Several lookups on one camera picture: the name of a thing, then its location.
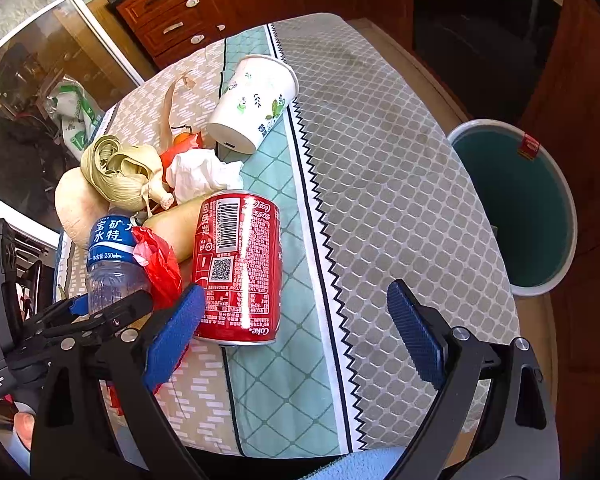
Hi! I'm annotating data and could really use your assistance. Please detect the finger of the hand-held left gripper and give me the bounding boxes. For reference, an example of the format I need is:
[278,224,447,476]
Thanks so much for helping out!
[27,296,89,333]
[40,290,153,348]

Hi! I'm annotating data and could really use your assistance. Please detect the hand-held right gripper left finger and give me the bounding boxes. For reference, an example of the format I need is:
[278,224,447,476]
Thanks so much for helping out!
[30,284,211,480]

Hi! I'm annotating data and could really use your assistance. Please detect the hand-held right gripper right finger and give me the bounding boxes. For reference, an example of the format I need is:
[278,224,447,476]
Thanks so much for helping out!
[386,280,561,480]

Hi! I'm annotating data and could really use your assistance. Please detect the blue label water bottle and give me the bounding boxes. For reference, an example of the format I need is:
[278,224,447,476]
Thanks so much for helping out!
[86,206,153,317]

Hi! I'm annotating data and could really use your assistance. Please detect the red soda can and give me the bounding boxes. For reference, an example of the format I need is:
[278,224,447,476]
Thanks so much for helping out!
[192,189,284,347]

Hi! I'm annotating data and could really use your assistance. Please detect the yellow banana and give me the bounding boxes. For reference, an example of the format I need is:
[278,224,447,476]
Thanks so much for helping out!
[142,197,205,263]

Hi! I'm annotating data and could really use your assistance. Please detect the white teal trash bin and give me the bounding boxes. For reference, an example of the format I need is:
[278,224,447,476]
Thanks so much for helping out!
[446,119,579,297]

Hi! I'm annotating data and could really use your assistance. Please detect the person's left hand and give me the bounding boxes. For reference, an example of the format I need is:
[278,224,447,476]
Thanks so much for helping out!
[14,405,36,456]

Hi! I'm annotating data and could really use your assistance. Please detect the red plastic bag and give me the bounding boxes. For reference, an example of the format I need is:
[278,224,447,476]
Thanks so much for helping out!
[130,226,183,311]

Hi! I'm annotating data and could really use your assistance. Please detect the blue cloth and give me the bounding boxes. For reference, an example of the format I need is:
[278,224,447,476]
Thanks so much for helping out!
[290,447,415,480]

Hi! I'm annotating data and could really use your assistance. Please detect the patterned grey teal tablecloth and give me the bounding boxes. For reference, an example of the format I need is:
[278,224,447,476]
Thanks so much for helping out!
[54,12,523,458]

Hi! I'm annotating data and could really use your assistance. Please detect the crumpled white tissue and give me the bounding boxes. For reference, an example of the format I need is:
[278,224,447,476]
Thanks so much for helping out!
[167,150,245,203]

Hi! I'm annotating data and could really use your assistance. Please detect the red plastic wrapper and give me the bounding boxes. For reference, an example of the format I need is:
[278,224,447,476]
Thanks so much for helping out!
[159,144,203,186]

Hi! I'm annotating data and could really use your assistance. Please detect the green white plastic bag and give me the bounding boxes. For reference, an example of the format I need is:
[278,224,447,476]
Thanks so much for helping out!
[47,77,105,161]

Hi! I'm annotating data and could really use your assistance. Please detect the dried husk strip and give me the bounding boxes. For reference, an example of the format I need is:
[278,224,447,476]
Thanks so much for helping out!
[161,74,195,146]

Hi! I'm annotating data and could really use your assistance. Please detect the red bin sticker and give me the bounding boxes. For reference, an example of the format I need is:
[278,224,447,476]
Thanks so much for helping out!
[519,132,541,162]

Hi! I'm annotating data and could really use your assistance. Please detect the glass sliding door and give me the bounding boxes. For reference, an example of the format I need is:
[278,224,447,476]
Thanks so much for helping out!
[0,0,145,241]

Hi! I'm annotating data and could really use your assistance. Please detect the wooden door cabinet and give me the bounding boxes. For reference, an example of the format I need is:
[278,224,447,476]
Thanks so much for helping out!
[520,0,600,461]

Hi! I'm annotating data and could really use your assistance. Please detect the black built-in oven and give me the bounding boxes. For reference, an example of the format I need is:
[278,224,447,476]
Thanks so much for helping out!
[412,0,566,121]

